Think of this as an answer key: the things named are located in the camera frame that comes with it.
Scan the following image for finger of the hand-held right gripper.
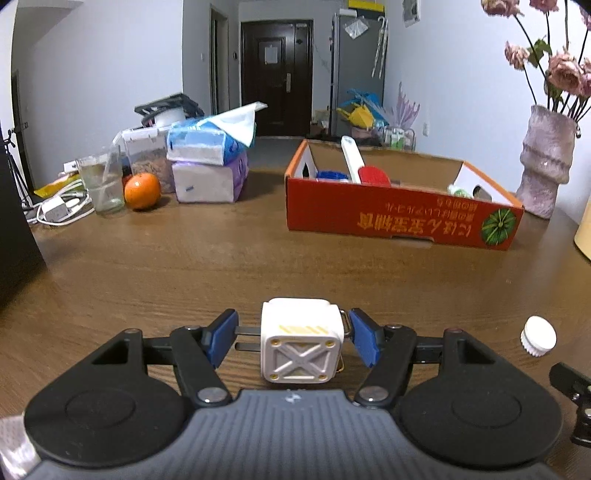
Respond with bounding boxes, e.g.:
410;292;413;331
549;362;591;448

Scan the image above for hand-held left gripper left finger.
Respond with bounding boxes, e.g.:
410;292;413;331
85;308;240;407

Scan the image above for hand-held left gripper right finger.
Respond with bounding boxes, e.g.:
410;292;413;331
349;307;502;409

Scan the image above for white ribbed bottle cap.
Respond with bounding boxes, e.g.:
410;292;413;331
521;316;558;357

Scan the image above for white cube charger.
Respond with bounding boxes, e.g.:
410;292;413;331
235;298;354;385

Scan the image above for red cardboard box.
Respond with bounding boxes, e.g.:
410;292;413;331
285;138;526;251

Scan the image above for red white lint brush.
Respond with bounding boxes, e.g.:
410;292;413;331
341;135;393;186

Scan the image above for cream thermos jug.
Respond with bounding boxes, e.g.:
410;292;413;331
574;203;591;261

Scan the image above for purple white tissue pack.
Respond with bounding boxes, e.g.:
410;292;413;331
172;152;250;204

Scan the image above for orange fruit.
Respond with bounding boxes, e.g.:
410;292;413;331
124;173;162;212

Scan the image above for clear drinking glass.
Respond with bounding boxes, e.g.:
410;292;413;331
76;145;127;215

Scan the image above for clear plastic food container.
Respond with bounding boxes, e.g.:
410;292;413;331
115;127;176;195

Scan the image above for blue tissue pack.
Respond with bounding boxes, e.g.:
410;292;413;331
166;102;269;166

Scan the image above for small cart with bottles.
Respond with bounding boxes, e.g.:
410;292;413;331
369;124;416;151

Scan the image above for clear drinking straw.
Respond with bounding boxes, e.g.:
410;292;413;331
102;147;120;185

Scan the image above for pink grey ceramic vase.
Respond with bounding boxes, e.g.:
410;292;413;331
516;104;579;220

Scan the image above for black paper bag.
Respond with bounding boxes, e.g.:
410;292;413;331
0;138;47;310

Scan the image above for blue yellow plastic toy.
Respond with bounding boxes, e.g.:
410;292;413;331
337;88;384;130

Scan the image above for yellow packet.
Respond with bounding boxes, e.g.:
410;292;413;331
33;172;86;200

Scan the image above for white knit cloth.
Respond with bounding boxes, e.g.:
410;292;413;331
0;413;40;480

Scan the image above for purple decorative leaves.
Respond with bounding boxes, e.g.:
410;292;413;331
385;82;419;130

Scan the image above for black plastic rack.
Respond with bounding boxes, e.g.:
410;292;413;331
135;93;205;127

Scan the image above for dark brown entrance door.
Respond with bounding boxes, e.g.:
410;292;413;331
240;19;315;138

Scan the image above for grey refrigerator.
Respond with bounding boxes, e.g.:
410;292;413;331
330;13;386;139

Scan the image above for grey side door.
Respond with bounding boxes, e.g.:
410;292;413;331
210;4;230;116

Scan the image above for clear folded umbrella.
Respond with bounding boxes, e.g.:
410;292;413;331
370;16;389;79

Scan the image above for bunch of dried pink roses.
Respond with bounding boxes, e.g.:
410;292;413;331
480;0;591;116

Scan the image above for clear plastic bag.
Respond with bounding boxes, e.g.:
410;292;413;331
345;17;370;40

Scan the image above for white charger with cables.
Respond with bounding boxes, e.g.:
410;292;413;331
28;191;95;227

